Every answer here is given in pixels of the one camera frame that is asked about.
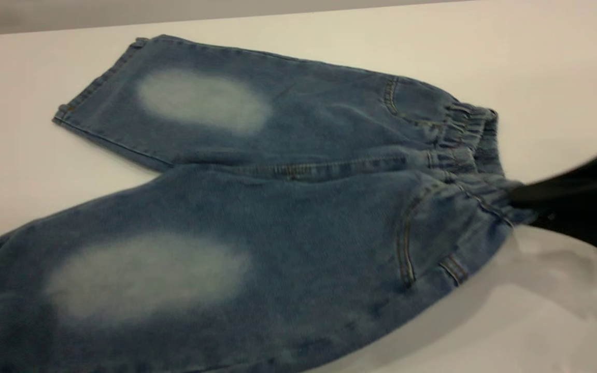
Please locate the blue denim shorts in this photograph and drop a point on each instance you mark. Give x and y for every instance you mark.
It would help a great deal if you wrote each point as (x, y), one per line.
(303, 233)

